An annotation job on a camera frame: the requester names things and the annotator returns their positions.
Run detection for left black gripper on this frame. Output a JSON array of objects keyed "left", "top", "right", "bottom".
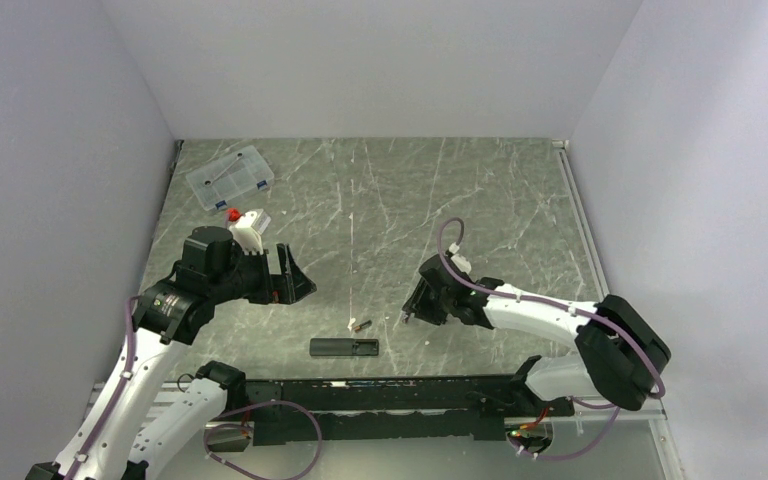
[{"left": 209, "top": 242, "right": 315, "bottom": 304}]

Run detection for black remote control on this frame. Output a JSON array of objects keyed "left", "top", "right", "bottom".
[{"left": 309, "top": 338, "right": 379, "bottom": 357}]

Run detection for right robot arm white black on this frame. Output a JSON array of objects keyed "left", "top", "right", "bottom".
[{"left": 402, "top": 254, "right": 671, "bottom": 415}]

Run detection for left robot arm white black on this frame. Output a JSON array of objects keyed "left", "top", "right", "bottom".
[{"left": 27, "top": 226, "right": 317, "bottom": 479}]

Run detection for black gold AAA battery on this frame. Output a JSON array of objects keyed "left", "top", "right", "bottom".
[{"left": 352, "top": 320, "right": 373, "bottom": 332}]

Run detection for clear plastic organizer box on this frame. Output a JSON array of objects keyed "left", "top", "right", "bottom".
[{"left": 186, "top": 145, "right": 275, "bottom": 211}]

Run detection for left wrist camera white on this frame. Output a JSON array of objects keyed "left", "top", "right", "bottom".
[{"left": 226, "top": 208, "right": 272, "bottom": 255}]

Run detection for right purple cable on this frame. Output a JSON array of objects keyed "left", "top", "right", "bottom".
[{"left": 436, "top": 217, "right": 668, "bottom": 463}]

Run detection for purple cable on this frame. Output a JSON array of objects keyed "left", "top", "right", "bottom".
[
  {"left": 62, "top": 294, "right": 143, "bottom": 480},
  {"left": 436, "top": 217, "right": 668, "bottom": 463}
]

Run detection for aluminium side rail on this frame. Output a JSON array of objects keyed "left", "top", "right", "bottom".
[{"left": 551, "top": 139, "right": 611, "bottom": 297}]

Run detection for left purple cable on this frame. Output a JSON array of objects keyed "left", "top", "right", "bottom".
[{"left": 62, "top": 294, "right": 143, "bottom": 480}]

